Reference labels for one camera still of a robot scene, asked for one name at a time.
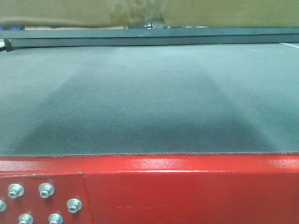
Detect red conveyor frame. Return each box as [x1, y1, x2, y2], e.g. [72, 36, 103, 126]
[0, 154, 299, 224]

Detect dark green conveyor belt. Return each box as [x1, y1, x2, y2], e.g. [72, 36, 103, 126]
[0, 43, 299, 157]

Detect dark far conveyor rail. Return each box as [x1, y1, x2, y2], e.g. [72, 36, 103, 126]
[0, 27, 299, 48]

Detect brown cardboard carton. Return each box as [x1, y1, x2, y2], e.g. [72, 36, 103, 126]
[0, 0, 299, 28]

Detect silver flange bolt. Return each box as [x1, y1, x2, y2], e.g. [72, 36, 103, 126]
[18, 214, 34, 224]
[8, 183, 24, 199]
[39, 183, 55, 198]
[48, 213, 64, 224]
[66, 198, 83, 214]
[0, 200, 7, 212]

